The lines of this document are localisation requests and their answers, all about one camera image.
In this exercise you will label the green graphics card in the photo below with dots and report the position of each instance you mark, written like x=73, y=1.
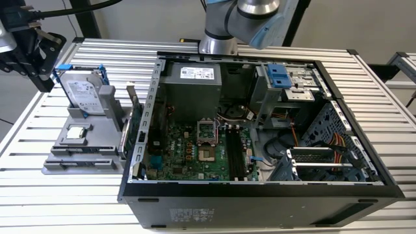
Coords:
x=134, y=131

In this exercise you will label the CPU socket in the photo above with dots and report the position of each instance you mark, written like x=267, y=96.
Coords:
x=207, y=153

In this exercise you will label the teal port block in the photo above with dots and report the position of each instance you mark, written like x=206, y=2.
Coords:
x=157, y=162

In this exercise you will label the neighbouring metal slat table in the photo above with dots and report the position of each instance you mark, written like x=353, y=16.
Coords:
x=403, y=61

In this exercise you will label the silver CPU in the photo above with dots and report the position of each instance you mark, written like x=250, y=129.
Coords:
x=75, y=132

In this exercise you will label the grey parts rack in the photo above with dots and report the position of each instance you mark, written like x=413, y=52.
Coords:
x=107, y=97

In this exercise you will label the black case fan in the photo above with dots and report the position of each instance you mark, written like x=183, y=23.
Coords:
x=162, y=114

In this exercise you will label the green motherboard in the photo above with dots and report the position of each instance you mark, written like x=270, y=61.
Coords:
x=182, y=156

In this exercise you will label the black vertical frame post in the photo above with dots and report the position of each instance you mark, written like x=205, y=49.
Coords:
x=299, y=24
x=90, y=26

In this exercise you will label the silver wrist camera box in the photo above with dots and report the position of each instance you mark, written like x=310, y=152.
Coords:
x=7, y=39

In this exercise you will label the RAM memory stick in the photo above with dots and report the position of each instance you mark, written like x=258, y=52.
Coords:
x=85, y=148
x=85, y=161

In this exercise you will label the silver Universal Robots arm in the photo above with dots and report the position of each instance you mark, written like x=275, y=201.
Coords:
x=247, y=14

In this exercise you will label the small yellow tipped plug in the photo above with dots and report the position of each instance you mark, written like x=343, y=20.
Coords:
x=183, y=40

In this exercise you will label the metal disk bay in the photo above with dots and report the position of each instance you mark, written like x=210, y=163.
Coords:
x=325, y=165

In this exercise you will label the grey metal drive bay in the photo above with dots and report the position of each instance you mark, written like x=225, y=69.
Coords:
x=299, y=95

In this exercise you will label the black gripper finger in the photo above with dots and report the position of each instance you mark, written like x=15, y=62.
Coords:
x=42, y=83

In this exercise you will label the black open PC case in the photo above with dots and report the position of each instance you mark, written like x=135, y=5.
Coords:
x=227, y=209

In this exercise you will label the hard disk in blue carrier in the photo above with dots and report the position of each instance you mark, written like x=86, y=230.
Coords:
x=82, y=95

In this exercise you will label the grey power supply unit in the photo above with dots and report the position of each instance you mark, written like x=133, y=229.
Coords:
x=191, y=97

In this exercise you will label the blue plastic drive latch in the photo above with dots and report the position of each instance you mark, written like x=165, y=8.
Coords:
x=278, y=75

